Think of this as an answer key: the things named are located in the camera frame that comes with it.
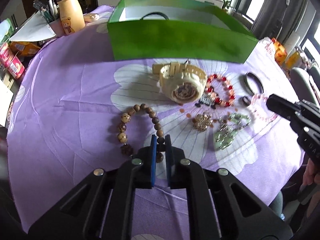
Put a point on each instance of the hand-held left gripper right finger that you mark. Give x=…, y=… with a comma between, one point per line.
x=168, y=160

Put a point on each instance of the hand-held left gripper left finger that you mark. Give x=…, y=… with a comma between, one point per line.
x=153, y=160

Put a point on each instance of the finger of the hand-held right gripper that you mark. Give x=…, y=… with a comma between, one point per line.
x=280, y=105

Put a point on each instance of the dark bangle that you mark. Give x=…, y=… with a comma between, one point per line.
x=246, y=80

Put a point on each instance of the gold bead flower brooch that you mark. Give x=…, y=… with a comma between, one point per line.
x=201, y=122

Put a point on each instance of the black wristband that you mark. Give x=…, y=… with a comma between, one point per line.
x=206, y=100

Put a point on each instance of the cream wrist watch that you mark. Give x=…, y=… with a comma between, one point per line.
x=175, y=80

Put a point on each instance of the green cardboard box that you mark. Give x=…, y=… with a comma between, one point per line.
x=175, y=40

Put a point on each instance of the person's right hand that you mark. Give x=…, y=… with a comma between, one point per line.
x=311, y=176

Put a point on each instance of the grey chair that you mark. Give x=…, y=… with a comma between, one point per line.
x=300, y=80

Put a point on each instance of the white printed plastic bag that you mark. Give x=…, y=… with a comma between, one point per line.
x=267, y=46

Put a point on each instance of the grey curtain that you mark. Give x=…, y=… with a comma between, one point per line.
x=270, y=10

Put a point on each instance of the purple floral tablecloth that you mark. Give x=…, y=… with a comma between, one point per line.
x=75, y=92

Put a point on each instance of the small potted plant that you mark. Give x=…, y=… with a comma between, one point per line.
x=227, y=6

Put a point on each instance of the white paper sheet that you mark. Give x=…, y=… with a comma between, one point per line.
x=5, y=102

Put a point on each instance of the cream bear bottle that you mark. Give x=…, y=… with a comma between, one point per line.
x=70, y=12

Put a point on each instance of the orange snack packet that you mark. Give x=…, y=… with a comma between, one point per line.
x=25, y=48

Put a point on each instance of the red can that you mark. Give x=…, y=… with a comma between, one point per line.
x=11, y=62

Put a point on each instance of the green white packet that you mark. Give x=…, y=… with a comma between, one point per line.
x=6, y=31

